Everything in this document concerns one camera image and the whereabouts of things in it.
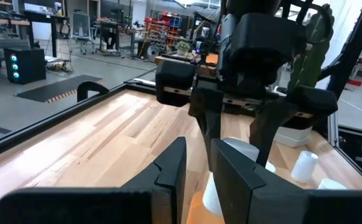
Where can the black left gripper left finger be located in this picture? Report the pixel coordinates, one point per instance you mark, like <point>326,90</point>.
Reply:
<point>75,205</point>

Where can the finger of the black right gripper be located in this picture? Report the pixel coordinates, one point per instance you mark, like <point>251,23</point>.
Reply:
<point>269,127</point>
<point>210,118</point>

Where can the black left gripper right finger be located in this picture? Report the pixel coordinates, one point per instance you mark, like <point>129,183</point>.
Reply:
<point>293,208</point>

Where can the white pill bottle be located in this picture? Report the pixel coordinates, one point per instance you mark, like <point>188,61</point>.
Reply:
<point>304,166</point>
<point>270,167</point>
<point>212,196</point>
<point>330,184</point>

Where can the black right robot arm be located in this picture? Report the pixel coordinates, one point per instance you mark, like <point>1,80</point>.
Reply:
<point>252,6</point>

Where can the orange translucent basket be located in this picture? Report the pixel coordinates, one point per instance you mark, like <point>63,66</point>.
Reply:
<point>196,211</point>

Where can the white hexagonal plant pot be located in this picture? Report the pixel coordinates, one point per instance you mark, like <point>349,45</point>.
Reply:
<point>293,137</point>

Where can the low wooden side table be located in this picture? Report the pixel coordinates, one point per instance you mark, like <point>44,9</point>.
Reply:
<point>206,67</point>

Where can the green cactus plant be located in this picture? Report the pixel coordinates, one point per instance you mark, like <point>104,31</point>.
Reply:
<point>314,53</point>

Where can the small potted green plant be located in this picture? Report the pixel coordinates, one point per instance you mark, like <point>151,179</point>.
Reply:
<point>183,46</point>

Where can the black drawer unit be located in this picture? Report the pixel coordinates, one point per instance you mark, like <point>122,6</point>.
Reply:
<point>359,149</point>

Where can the red parts shelf rack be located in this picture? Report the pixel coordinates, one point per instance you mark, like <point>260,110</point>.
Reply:
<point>164,29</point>

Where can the black orange-striped floor mat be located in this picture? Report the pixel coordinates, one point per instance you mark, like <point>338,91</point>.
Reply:
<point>56,88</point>

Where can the black computer tower with lights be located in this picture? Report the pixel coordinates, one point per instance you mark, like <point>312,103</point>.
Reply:
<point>25,65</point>

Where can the grey mesh office chair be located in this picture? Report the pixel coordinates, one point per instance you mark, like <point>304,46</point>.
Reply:
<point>81,28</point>

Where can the black standing desk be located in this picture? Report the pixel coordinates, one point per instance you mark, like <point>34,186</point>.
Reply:
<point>44,17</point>

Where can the wooden top workbench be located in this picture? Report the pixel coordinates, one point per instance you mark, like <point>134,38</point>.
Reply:
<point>0,21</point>

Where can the black aluminium table frame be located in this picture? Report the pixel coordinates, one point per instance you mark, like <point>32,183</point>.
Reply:
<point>44,124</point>

